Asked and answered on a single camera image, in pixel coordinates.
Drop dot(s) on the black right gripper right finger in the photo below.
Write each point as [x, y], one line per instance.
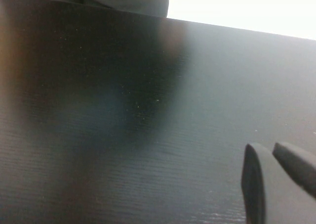
[296, 162]

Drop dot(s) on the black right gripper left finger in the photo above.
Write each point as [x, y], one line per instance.
[254, 184]

